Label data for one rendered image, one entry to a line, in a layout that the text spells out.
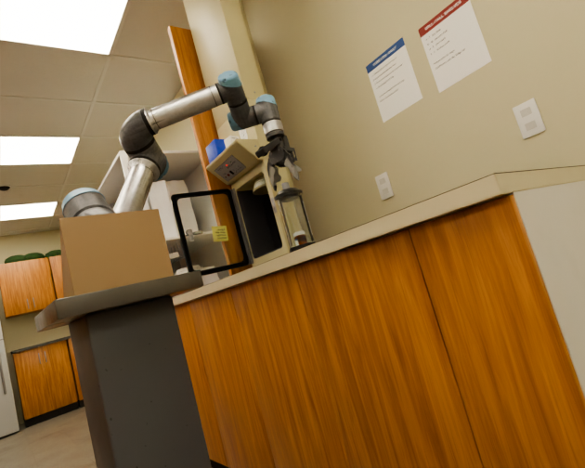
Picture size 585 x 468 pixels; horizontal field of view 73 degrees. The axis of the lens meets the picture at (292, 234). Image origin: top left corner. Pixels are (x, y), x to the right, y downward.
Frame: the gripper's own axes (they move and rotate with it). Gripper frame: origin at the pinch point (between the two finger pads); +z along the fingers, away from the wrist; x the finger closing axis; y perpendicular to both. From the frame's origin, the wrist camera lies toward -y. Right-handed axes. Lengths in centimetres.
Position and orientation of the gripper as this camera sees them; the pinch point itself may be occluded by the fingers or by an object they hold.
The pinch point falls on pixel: (285, 184)
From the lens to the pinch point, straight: 146.8
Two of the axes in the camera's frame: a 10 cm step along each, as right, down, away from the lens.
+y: 6.0, -0.6, 8.0
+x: -7.6, 2.8, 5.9
